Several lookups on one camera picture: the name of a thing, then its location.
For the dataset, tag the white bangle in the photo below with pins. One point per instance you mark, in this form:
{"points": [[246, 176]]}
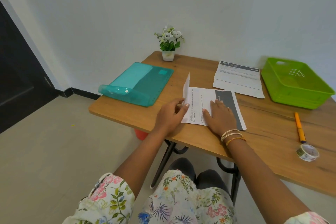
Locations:
{"points": [[229, 132], [232, 135]]}

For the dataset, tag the person's left hand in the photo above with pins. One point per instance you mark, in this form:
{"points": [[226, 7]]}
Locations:
{"points": [[166, 120]]}

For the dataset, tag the red plastic object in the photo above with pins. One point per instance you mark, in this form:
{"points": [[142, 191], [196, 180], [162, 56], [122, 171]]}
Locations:
{"points": [[141, 134]]}

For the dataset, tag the white printed paper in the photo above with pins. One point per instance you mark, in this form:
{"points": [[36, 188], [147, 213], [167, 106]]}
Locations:
{"points": [[199, 100]]}

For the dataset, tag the orange pen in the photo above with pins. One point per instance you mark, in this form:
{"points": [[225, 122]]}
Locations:
{"points": [[299, 126]]}

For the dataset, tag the black metal table frame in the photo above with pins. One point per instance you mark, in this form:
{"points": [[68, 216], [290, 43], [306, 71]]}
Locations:
{"points": [[163, 162]]}

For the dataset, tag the green plastic basket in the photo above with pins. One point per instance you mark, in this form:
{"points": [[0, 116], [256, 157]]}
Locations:
{"points": [[294, 84]]}

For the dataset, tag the gold bangle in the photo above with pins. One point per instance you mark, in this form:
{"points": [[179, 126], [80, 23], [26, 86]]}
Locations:
{"points": [[235, 139]]}

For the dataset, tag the teal plastic document folder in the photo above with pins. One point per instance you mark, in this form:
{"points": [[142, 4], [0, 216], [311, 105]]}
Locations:
{"points": [[141, 83]]}

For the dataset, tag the black skirting board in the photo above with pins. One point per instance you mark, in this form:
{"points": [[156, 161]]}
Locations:
{"points": [[78, 93]]}

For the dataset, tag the person's right thumb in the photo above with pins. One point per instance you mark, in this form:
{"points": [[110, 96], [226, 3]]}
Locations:
{"points": [[206, 116]]}

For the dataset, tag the floral patterned shirt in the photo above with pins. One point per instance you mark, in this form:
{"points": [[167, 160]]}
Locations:
{"points": [[178, 200]]}

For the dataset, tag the small potted white flower plant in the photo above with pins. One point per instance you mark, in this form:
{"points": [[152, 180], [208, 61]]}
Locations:
{"points": [[168, 44]]}

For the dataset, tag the black door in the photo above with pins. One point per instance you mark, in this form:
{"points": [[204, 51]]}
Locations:
{"points": [[18, 79]]}

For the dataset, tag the person's left forearm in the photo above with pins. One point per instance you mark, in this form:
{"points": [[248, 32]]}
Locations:
{"points": [[143, 158]]}

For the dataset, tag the person's left thumb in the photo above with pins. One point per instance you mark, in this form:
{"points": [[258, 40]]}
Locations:
{"points": [[183, 108]]}

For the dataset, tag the person's right forearm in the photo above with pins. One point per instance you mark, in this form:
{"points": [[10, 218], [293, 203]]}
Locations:
{"points": [[262, 179]]}

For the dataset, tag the person's right hand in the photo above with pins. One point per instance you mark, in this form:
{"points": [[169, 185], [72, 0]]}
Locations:
{"points": [[221, 120]]}

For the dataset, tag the patterned tape roll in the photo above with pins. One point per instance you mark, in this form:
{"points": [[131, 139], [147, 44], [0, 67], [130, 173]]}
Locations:
{"points": [[307, 152]]}

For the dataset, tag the plain white paper sheet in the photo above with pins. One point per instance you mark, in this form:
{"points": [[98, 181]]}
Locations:
{"points": [[236, 90]]}

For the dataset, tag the white sheet with dark header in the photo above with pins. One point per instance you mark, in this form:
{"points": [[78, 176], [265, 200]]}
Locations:
{"points": [[240, 74]]}

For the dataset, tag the dark grey trousers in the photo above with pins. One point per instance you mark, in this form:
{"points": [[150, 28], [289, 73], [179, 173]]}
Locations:
{"points": [[211, 179]]}

